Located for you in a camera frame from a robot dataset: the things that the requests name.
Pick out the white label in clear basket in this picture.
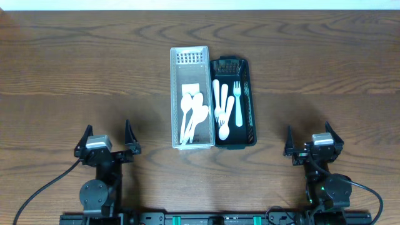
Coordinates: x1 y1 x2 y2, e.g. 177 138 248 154
181 83 200 96

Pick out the pale pink plastic fork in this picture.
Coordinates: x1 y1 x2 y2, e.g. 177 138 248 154
212 79 222 123

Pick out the white plastic spoon angled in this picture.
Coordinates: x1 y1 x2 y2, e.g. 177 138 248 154
182 92 203 145

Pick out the clear plastic mesh basket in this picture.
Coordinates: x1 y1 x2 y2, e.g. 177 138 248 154
170 46 216 150

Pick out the black plastic mesh basket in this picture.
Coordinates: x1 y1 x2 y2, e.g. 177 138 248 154
210 56 257 149

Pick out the white plastic fork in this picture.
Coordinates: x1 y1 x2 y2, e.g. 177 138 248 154
219 84 228 127

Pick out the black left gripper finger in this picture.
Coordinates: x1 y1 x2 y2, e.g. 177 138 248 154
76 124 93 151
124 119 140 150

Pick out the mint green plastic fork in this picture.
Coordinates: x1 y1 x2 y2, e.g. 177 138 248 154
233 81 243 127

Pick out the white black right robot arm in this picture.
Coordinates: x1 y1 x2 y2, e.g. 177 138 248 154
283 122 352 216

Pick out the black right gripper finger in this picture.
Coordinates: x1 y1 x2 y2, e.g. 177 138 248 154
325 121 344 146
284 126 294 155

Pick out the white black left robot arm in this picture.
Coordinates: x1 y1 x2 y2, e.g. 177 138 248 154
74 120 141 218

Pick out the white plastic spoon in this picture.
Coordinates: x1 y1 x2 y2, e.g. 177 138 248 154
188 105 209 143
218 96 235 141
180 93 192 143

